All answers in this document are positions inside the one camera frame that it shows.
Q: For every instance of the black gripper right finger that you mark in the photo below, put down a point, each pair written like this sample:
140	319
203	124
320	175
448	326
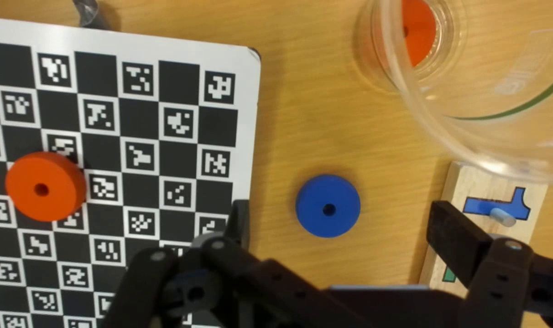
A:
506	284

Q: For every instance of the black white checkered marker board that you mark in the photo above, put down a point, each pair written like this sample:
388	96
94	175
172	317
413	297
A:
167	78

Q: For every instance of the small gray knob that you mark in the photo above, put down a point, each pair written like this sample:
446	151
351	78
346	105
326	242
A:
88	11

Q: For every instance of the blue disc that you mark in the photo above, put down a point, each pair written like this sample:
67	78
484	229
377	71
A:
315	197

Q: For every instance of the wooden number puzzle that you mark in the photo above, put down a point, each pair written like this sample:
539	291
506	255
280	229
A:
519	187

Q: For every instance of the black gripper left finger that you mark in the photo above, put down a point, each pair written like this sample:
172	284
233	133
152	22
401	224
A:
185	284

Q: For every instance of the clear plastic cup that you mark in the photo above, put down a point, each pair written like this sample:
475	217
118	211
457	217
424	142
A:
501	120

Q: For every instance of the orange disc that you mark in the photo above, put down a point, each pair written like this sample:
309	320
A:
419	29
57	175

